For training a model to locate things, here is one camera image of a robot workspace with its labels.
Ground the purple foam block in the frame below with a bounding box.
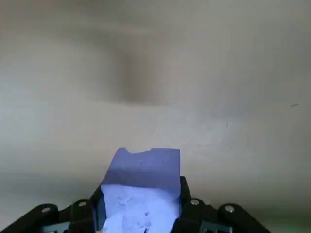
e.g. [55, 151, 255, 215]
[101, 147, 182, 233]

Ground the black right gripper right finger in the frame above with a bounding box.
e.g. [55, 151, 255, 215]
[171, 176, 271, 233]

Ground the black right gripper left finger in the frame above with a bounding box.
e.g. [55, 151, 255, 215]
[0, 185, 108, 233]

